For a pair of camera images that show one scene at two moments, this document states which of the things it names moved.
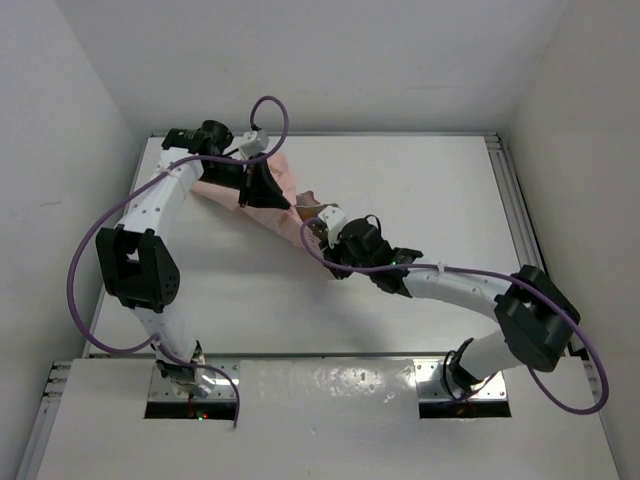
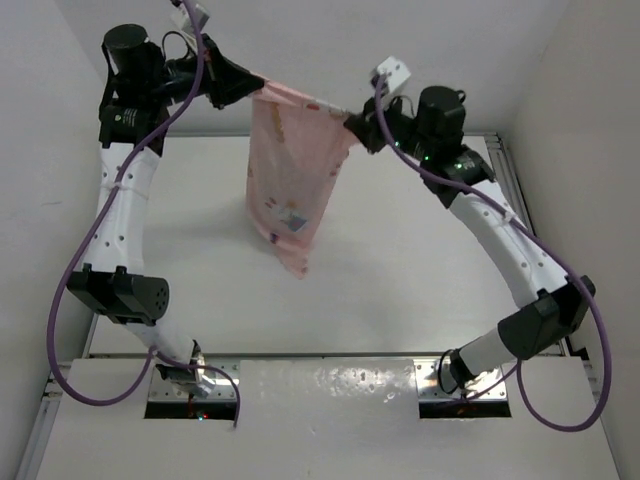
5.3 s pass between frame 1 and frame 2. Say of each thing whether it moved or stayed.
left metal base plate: stayed
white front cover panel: stayed
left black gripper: moved
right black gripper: moved
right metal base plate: stayed
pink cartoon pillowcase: moved
